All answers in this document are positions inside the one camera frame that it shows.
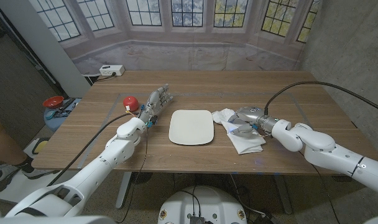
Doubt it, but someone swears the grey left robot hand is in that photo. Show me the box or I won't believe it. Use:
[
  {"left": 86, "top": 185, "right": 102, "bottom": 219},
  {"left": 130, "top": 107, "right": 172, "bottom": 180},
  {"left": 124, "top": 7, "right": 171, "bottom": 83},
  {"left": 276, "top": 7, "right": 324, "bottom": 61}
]
[{"left": 138, "top": 83, "right": 174, "bottom": 124}]

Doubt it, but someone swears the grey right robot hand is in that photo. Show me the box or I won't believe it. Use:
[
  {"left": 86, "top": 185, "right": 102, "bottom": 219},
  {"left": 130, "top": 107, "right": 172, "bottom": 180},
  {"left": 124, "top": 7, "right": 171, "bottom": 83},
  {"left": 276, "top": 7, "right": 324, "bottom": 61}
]
[{"left": 228, "top": 106, "right": 279, "bottom": 138}]

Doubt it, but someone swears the white cloth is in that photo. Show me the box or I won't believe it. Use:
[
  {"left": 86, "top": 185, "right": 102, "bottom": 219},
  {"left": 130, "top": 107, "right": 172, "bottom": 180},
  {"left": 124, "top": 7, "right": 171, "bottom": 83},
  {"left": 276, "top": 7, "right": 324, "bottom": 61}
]
[{"left": 211, "top": 108, "right": 267, "bottom": 155}]

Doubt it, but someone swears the white square plate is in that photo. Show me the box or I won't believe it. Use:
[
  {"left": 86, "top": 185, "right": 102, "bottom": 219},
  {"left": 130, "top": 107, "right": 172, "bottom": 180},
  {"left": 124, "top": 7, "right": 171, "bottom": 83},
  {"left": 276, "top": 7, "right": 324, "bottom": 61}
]
[{"left": 168, "top": 109, "right": 215, "bottom": 146}]

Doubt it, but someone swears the red apple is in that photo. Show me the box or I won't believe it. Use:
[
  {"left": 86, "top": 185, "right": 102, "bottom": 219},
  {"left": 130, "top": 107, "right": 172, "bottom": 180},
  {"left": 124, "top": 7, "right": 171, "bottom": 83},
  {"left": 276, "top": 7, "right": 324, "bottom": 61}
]
[{"left": 122, "top": 95, "right": 139, "bottom": 112}]

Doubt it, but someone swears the white power strip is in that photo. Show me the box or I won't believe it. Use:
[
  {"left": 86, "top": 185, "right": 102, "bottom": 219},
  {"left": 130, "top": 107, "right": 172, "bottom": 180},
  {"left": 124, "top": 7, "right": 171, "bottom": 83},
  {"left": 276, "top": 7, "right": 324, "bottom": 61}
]
[{"left": 98, "top": 64, "right": 126, "bottom": 77}]

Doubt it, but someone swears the printed window backdrop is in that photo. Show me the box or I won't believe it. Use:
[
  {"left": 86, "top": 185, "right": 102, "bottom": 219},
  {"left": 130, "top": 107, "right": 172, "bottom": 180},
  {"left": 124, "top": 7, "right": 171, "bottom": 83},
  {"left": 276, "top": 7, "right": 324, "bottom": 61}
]
[{"left": 29, "top": 0, "right": 322, "bottom": 75}]

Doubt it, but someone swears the grey table leg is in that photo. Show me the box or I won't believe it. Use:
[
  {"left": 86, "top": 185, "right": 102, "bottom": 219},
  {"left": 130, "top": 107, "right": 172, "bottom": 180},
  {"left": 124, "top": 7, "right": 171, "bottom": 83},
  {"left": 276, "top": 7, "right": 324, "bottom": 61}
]
[
  {"left": 272, "top": 174, "right": 294, "bottom": 215},
  {"left": 115, "top": 171, "right": 134, "bottom": 210}
]

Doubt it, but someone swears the black remote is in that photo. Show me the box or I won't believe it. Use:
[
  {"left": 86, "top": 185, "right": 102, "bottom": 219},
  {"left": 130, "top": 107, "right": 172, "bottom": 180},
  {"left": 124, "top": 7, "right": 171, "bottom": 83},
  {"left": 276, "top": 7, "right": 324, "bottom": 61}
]
[{"left": 58, "top": 98, "right": 75, "bottom": 110}]

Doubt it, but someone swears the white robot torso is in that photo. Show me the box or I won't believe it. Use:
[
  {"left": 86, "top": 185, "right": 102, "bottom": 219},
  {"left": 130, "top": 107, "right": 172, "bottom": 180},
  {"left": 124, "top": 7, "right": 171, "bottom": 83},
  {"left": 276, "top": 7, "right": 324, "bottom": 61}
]
[{"left": 157, "top": 185, "right": 248, "bottom": 224}]

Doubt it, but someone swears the blue round stool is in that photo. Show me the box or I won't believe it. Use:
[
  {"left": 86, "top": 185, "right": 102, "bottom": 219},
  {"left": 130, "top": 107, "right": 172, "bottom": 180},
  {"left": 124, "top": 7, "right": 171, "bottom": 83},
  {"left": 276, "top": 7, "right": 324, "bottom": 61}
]
[{"left": 43, "top": 98, "right": 81, "bottom": 131}]

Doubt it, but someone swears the red bowl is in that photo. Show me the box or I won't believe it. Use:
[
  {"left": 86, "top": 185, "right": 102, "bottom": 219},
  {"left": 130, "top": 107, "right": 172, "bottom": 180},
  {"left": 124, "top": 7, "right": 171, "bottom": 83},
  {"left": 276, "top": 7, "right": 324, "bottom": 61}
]
[{"left": 42, "top": 95, "right": 65, "bottom": 109}]

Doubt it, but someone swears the yellow and black floor object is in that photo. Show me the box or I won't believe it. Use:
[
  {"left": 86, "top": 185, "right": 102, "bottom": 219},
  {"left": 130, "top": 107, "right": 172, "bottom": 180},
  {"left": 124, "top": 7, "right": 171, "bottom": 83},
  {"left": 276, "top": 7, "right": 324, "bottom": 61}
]
[{"left": 32, "top": 138, "right": 50, "bottom": 156}]

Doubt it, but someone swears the person's bare leg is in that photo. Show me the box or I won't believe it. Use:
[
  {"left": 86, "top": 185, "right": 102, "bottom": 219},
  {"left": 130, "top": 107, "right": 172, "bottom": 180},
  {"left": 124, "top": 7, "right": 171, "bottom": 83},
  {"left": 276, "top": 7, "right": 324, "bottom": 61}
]
[{"left": 0, "top": 113, "right": 25, "bottom": 166}]

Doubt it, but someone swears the grey and black shoe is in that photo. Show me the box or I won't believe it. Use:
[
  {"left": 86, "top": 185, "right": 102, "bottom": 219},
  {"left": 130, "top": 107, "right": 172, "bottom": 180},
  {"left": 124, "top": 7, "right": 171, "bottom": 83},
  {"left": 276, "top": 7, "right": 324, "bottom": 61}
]
[{"left": 0, "top": 155, "right": 61, "bottom": 194}]

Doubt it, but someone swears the thin black left wrist cable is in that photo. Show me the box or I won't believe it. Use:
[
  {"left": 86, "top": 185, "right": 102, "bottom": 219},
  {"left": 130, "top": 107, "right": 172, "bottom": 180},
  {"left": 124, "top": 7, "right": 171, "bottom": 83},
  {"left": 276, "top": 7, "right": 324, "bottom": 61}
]
[{"left": 116, "top": 126, "right": 150, "bottom": 224}]

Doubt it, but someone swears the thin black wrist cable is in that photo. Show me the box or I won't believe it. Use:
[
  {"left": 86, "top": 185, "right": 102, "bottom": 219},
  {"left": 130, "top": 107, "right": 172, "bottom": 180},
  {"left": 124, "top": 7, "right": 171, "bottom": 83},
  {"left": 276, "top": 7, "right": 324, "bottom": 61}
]
[
  {"left": 116, "top": 126, "right": 150, "bottom": 224},
  {"left": 297, "top": 151, "right": 342, "bottom": 224}
]

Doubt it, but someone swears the black power strip cable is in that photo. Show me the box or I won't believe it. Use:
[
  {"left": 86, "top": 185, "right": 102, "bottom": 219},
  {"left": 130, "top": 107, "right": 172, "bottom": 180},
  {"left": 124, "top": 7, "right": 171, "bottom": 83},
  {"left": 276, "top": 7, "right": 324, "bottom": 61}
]
[{"left": 91, "top": 72, "right": 117, "bottom": 84}]

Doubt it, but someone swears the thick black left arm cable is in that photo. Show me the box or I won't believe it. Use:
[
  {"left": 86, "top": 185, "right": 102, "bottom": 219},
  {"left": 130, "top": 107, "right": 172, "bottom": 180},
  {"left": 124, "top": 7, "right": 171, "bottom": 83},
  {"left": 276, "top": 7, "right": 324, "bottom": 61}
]
[{"left": 47, "top": 112, "right": 136, "bottom": 187}]

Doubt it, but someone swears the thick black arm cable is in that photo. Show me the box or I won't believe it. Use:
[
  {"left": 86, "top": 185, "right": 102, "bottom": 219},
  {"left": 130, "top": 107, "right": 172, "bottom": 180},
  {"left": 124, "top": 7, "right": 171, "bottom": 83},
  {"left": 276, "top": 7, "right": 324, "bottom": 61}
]
[
  {"left": 263, "top": 81, "right": 378, "bottom": 116},
  {"left": 47, "top": 112, "right": 136, "bottom": 187}
]

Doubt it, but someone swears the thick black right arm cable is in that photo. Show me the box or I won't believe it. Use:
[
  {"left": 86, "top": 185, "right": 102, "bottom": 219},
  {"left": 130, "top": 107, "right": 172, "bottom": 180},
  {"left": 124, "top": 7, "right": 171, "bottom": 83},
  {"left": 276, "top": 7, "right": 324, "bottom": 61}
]
[{"left": 263, "top": 81, "right": 378, "bottom": 116}]

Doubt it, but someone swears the white floor cable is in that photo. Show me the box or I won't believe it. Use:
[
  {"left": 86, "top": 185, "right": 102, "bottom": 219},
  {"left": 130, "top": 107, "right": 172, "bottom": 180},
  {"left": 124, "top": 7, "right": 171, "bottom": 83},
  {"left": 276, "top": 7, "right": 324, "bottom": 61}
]
[{"left": 229, "top": 174, "right": 267, "bottom": 218}]

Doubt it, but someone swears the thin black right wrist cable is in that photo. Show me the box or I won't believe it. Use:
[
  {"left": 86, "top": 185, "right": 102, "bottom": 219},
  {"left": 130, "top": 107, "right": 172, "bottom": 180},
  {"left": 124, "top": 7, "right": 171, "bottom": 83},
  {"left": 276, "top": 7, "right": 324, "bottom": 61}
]
[{"left": 297, "top": 151, "right": 342, "bottom": 224}]

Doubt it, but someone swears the teal handled tool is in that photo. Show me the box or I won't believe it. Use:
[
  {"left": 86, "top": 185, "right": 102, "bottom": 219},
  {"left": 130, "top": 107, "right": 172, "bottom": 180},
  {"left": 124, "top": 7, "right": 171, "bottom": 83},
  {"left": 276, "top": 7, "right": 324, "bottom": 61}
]
[{"left": 45, "top": 110, "right": 68, "bottom": 120}]

